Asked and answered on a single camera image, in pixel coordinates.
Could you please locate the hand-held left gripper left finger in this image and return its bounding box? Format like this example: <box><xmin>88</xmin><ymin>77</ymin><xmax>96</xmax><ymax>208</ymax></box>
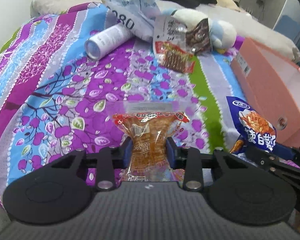
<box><xmin>49</xmin><ymin>137</ymin><xmax>133</xmax><ymax>191</ymax></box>

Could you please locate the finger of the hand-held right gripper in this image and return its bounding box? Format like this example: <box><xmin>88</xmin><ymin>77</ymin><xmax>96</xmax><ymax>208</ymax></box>
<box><xmin>274</xmin><ymin>144</ymin><xmax>300</xmax><ymax>164</ymax></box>
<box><xmin>244</xmin><ymin>145</ymin><xmax>300</xmax><ymax>180</ymax></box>

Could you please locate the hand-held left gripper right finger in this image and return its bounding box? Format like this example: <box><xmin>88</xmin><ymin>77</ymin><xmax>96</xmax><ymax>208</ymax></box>
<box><xmin>166</xmin><ymin>137</ymin><xmax>252</xmax><ymax>191</ymax></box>

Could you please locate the orange snack packet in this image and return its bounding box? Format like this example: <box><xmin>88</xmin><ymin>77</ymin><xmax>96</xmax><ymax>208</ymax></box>
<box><xmin>105</xmin><ymin>101</ymin><xmax>190</xmax><ymax>183</ymax></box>

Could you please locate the blue snack packet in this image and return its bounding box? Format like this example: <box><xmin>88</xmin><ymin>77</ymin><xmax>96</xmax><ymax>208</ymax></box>
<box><xmin>226</xmin><ymin>96</ymin><xmax>277</xmax><ymax>155</ymax></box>

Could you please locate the pink cardboard box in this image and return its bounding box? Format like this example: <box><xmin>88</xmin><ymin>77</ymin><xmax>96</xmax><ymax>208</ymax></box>
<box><xmin>230</xmin><ymin>37</ymin><xmax>300</xmax><ymax>145</ymax></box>

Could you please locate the floral purple bed sheet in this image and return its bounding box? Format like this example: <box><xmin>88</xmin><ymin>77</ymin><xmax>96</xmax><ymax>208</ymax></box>
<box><xmin>0</xmin><ymin>2</ymin><xmax>300</xmax><ymax>205</ymax></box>

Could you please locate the clear packet of snack sticks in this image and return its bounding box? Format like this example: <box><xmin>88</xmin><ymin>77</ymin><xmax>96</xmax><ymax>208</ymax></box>
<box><xmin>152</xmin><ymin>15</ymin><xmax>196</xmax><ymax>74</ymax></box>

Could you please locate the white cylindrical tube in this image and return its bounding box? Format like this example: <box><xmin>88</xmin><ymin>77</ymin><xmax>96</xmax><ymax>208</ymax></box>
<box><xmin>84</xmin><ymin>25</ymin><xmax>135</xmax><ymax>60</ymax></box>

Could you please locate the grey duvet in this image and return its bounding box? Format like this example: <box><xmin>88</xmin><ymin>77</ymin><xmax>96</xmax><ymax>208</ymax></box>
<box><xmin>195</xmin><ymin>4</ymin><xmax>300</xmax><ymax>62</ymax></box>

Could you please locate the dark brown snack packet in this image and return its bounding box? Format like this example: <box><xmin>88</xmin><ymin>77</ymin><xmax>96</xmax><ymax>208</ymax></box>
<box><xmin>184</xmin><ymin>17</ymin><xmax>213</xmax><ymax>55</ymax></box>

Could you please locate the white and blue plush toy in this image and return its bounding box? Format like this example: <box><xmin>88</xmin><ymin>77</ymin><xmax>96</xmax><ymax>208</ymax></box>
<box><xmin>162</xmin><ymin>8</ymin><xmax>238</xmax><ymax>54</ymax></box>

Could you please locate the light blue plastic bag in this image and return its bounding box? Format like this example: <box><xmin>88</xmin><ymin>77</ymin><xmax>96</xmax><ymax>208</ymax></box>
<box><xmin>95</xmin><ymin>0</ymin><xmax>163</xmax><ymax>42</ymax></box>

